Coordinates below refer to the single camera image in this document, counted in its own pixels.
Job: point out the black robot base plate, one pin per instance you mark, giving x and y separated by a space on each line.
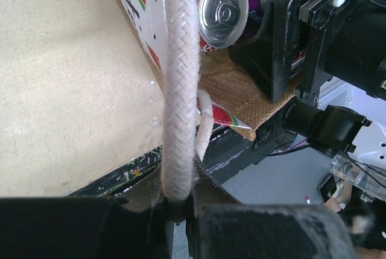
229 153

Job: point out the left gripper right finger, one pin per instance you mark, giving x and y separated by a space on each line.
268 231

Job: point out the silver blue red can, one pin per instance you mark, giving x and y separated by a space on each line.
297 63

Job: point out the watermelon print canvas bag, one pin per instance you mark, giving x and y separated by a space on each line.
192 81

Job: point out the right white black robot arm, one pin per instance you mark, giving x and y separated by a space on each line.
335 130

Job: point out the red coke can centre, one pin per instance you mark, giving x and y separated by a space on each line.
222 22

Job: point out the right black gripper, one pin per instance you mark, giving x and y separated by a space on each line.
347 42

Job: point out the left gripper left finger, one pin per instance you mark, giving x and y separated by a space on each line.
79 227

